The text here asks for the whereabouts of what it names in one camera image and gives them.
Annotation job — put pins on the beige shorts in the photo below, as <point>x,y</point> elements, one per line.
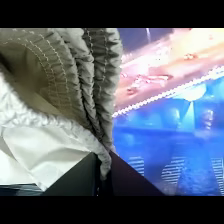
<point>56,100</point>

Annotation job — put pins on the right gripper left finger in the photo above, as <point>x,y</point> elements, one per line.
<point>81,180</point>

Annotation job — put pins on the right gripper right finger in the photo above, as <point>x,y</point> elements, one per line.
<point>130,181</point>

